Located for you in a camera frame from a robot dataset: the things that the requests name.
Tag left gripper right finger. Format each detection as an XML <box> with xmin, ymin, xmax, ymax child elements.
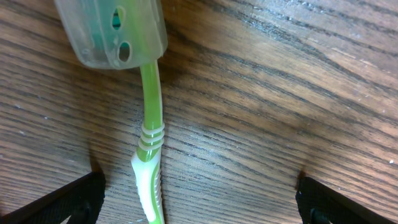
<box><xmin>295</xmin><ymin>177</ymin><xmax>394</xmax><ymax>224</ymax></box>

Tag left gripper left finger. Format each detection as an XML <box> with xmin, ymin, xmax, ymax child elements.
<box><xmin>1</xmin><ymin>172</ymin><xmax>106</xmax><ymax>224</ymax></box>

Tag green white toothbrush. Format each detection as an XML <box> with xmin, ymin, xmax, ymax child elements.
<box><xmin>55</xmin><ymin>0</ymin><xmax>168</xmax><ymax>223</ymax></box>

